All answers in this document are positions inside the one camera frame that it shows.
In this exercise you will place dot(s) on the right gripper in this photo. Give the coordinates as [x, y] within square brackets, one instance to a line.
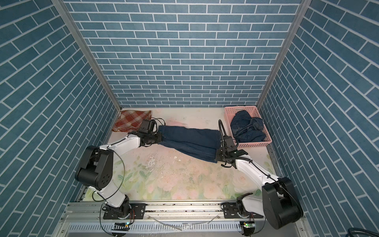
[218, 150]

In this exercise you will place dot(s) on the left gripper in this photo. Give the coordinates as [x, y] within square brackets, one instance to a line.
[159, 138]

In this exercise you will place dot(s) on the red plaid skirt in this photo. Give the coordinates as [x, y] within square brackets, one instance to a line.
[131, 120]

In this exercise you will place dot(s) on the blue denim skirt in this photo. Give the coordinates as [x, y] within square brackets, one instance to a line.
[201, 144]

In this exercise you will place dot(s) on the pink plastic basket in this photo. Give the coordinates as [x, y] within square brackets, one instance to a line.
[230, 113]

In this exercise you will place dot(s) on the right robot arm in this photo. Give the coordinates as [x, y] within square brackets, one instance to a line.
[278, 202]

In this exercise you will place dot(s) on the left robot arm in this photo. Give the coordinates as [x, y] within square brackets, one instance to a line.
[95, 170]

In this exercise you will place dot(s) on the dark navy denim skirt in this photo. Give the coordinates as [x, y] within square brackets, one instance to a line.
[247, 129]

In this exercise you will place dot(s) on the right green circuit board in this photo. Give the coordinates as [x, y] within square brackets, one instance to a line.
[247, 228]

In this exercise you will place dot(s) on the green circuit board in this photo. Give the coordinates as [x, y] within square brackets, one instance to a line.
[247, 228]
[120, 227]

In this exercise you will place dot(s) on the left green circuit board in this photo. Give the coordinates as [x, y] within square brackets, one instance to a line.
[120, 227]

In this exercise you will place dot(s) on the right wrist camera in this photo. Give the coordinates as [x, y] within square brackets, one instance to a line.
[228, 142]

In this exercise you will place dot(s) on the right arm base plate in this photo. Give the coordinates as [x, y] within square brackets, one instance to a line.
[234, 210]

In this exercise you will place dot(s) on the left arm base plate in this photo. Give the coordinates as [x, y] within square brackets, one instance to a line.
[131, 211]

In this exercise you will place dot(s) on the aluminium mounting rail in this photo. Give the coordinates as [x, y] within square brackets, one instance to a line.
[165, 210]

